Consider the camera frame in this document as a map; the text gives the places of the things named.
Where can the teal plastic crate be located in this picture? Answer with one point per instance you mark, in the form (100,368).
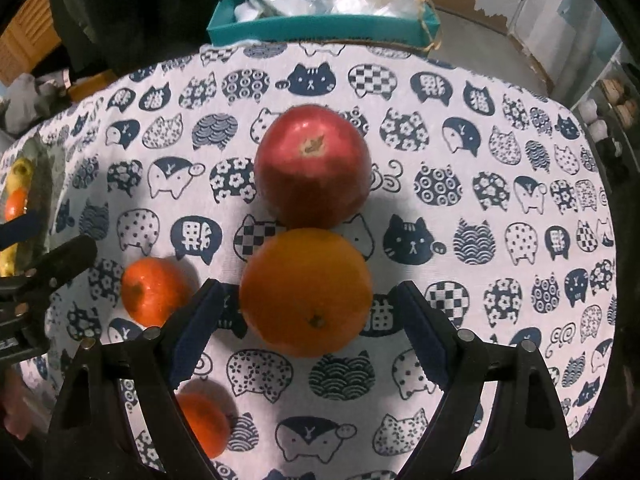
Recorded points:
(300,30)

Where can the beige garment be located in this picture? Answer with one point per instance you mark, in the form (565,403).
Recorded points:
(25,100)

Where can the cat print tablecloth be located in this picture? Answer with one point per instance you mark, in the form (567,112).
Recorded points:
(450,260)

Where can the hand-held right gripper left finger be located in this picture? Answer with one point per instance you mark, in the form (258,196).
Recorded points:
(195,330)

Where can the group of shoes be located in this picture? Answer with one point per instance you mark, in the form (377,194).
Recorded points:
(595,125)

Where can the large orange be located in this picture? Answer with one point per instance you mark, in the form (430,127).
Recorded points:
(300,290)

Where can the dark glass bowl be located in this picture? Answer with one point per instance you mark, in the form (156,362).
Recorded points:
(47,185)

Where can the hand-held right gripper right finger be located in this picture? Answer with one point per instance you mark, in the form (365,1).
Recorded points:
(422,330)

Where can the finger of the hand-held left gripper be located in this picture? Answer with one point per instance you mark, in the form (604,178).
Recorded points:
(20,230)
(65,260)

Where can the shoe rack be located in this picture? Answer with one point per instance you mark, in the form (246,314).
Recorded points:
(615,110)

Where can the red apple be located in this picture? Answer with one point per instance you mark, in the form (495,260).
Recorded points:
(310,185)

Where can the wooden drawer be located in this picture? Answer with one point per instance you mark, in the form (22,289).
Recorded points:
(90,87)

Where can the person's left hand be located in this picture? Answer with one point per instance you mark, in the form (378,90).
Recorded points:
(12,410)

